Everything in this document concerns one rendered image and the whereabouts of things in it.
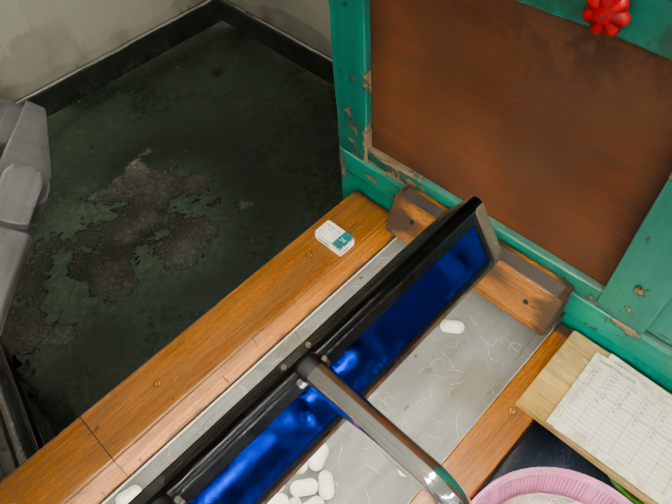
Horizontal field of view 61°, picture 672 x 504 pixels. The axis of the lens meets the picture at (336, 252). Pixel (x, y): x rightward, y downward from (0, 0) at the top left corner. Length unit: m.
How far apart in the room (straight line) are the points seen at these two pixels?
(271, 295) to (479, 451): 0.39
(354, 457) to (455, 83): 0.52
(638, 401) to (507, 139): 0.39
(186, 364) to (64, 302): 1.21
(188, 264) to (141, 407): 1.14
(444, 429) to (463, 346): 0.13
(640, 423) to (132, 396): 0.70
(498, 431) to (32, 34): 2.29
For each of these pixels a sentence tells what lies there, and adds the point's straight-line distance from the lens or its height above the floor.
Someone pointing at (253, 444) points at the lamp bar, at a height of 1.09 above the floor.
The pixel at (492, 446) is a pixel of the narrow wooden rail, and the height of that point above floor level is 0.76.
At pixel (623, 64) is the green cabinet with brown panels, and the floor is 1.18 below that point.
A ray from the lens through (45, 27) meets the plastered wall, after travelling 2.67.
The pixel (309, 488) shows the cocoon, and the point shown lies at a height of 0.76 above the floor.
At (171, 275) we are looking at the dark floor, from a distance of 1.98.
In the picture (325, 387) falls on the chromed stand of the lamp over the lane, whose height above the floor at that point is 1.12.
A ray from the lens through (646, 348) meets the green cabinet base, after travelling 0.88.
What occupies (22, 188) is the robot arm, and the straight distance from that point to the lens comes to 0.71.
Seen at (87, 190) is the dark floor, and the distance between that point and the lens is 2.37.
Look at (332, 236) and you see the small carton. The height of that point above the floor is 0.78.
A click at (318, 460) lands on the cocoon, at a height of 0.76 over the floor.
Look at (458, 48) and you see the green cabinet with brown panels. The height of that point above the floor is 1.12.
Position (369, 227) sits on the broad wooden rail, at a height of 0.76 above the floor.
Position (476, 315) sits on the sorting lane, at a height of 0.74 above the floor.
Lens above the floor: 1.54
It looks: 53 degrees down
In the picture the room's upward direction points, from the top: 6 degrees counter-clockwise
